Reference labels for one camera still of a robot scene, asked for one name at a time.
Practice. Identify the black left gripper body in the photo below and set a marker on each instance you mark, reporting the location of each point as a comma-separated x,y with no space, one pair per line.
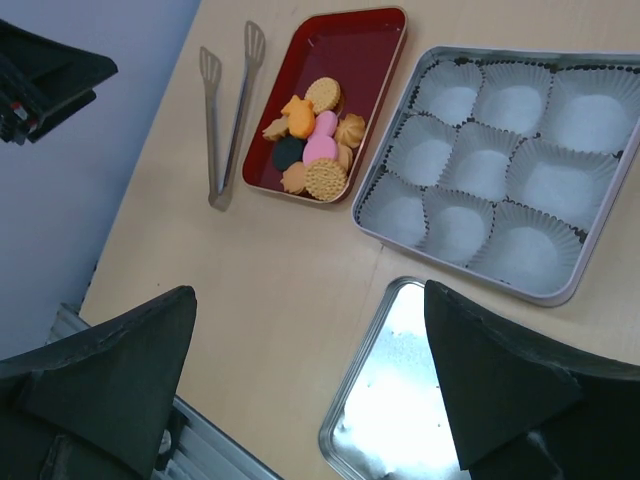
44,82

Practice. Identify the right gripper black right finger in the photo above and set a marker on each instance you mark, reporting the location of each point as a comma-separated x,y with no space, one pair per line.
521,405

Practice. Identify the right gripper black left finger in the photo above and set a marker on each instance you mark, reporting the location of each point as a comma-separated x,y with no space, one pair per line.
95,405

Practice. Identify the orange cat-shaped cookie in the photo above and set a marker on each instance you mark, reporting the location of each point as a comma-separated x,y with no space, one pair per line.
300,117

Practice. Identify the round tan biscuit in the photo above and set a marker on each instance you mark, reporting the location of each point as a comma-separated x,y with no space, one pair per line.
324,94
325,179

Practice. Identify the silver tin lid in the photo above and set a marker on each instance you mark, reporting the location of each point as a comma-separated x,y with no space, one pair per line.
387,419

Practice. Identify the tan flower cookie left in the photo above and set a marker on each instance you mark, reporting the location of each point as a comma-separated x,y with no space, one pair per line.
276,130

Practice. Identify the tan flower cookie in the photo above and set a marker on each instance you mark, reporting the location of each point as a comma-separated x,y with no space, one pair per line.
276,130
293,178

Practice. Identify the square cookie tin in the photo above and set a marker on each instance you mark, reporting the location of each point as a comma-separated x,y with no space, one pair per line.
504,165

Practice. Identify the black round cookie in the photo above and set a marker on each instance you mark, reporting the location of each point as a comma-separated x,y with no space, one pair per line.
287,151

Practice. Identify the tan flower cookie lower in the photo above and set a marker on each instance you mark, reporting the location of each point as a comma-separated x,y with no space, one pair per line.
293,178

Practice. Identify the pink round cookie lower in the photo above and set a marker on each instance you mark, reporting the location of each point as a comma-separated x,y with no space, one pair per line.
319,147

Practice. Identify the pink round cookie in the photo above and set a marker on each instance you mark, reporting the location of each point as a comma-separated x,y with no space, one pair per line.
325,124
319,147

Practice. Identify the pink round cookie upper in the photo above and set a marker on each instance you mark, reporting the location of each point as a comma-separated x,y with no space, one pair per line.
325,124

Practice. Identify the swirl butter cookie lower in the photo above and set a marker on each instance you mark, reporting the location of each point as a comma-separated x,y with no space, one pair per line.
345,157

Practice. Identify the swirl butter cookie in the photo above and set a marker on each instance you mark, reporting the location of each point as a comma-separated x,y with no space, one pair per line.
350,130
345,157

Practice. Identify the swirl butter cookie upper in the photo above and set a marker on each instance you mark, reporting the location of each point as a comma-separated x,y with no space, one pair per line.
350,130

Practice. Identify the red rectangular tray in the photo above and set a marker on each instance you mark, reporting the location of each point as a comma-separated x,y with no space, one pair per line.
360,49

